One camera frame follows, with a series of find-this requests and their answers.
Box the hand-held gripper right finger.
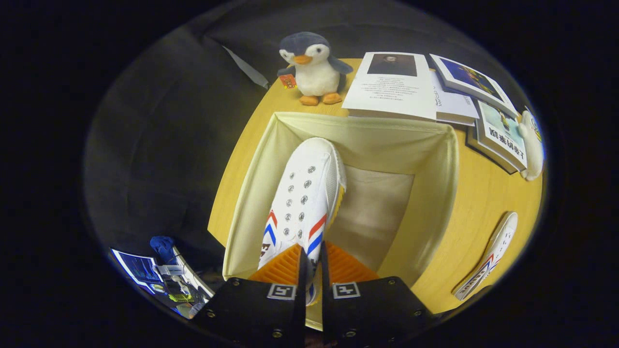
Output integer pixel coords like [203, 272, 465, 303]
[319, 241, 438, 348]

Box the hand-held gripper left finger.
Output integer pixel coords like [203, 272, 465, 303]
[193, 243, 310, 348]

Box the cream fabric storage box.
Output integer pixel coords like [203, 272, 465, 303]
[221, 112, 460, 332]

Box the white canvas shoe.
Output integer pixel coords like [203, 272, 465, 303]
[257, 137, 347, 306]
[452, 211, 518, 301]

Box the blue cloth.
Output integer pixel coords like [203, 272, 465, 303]
[149, 235, 177, 265]

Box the computer monitor screen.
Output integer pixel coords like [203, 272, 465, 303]
[110, 248, 165, 293]

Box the book with pale sky cover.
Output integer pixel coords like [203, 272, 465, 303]
[466, 100, 529, 175]

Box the white book with portrait cover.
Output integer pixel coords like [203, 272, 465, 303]
[341, 52, 438, 122]

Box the plain white book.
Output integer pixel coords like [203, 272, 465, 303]
[430, 70, 480, 127]

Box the white duck plush toy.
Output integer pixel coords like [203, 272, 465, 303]
[517, 110, 545, 181]

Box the grey penguin plush toy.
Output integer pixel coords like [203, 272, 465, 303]
[277, 31, 354, 106]

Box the book with blue picture cover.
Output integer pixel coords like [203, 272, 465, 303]
[429, 53, 519, 118]

